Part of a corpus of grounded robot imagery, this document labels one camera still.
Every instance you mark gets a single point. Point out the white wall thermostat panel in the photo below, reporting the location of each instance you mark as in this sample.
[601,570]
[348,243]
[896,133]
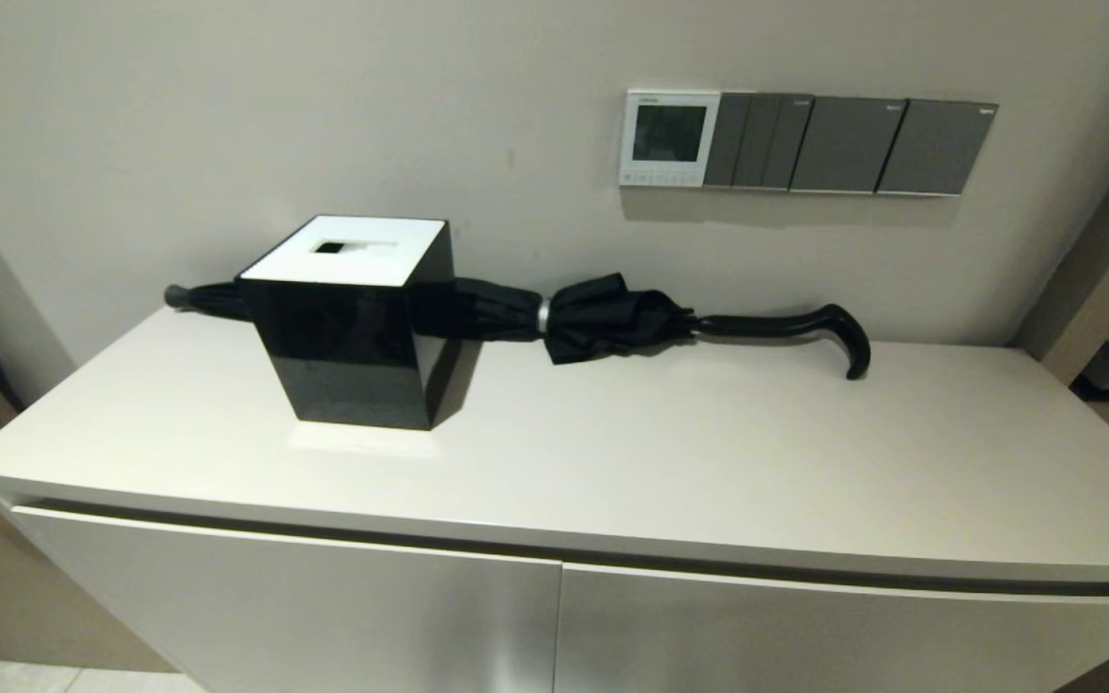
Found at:
[670,135]

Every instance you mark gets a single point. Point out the black folded umbrella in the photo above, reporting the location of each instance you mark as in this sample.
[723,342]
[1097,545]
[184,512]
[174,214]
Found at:
[506,308]

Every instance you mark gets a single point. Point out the white cabinet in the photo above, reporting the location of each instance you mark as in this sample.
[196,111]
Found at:
[709,462]

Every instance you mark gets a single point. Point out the black tissue box white lid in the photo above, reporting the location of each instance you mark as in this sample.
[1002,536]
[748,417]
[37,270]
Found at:
[352,346]

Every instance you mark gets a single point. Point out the white cabinet door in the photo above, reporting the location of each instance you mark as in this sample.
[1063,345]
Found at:
[275,616]
[805,635]

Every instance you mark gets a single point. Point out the grey triple wall switch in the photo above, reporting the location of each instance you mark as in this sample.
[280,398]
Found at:
[757,140]

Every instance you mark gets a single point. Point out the grey single wall switch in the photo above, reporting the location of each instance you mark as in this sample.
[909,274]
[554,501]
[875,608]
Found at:
[935,149]
[848,144]

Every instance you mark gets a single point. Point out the brown wooden door frame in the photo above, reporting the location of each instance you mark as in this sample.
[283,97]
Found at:
[1103,269]

